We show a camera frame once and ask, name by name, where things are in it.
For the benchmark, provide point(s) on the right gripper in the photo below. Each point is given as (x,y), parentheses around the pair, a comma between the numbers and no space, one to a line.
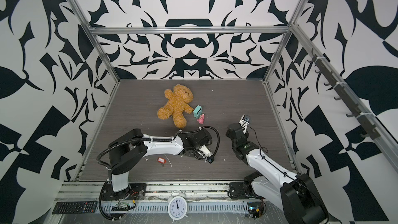
(228,134)

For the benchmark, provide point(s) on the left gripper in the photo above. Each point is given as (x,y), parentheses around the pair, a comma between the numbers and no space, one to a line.
(193,152)

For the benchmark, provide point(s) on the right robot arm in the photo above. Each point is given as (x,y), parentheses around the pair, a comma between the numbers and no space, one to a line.
(296,195)

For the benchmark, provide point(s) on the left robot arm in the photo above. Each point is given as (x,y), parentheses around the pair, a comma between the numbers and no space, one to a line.
(123,154)

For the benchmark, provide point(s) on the pink toy figure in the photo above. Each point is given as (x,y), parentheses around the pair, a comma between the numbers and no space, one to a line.
(201,119)

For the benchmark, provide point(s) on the teal toy block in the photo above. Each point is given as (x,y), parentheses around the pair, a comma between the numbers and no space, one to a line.
(198,111)

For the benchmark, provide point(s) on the red key tag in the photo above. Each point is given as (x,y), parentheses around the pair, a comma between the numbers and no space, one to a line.
(161,160)

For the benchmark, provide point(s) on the brown teddy bear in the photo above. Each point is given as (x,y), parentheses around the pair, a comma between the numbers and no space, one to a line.
(178,101)

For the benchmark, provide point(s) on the white alarm clock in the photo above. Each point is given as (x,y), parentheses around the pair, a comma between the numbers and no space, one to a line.
(177,205)

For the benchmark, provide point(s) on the green electronics module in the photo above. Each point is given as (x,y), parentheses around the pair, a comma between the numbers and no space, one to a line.
(255,211)

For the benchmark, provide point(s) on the small circuit board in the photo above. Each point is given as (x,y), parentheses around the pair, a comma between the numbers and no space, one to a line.
(123,207)

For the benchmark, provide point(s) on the black remote control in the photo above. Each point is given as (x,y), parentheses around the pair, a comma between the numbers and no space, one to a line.
(80,207)

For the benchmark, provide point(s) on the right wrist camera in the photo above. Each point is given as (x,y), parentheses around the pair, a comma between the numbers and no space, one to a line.
(244,122)

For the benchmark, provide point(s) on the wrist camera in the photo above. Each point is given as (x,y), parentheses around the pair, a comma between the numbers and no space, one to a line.
(244,122)
(205,154)

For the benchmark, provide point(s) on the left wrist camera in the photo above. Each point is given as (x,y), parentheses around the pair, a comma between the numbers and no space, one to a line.
(205,154)

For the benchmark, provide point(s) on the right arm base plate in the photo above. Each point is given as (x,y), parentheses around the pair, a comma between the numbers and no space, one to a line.
(238,191)

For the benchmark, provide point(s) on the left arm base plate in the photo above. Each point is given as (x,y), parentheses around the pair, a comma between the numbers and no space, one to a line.
(133,192)

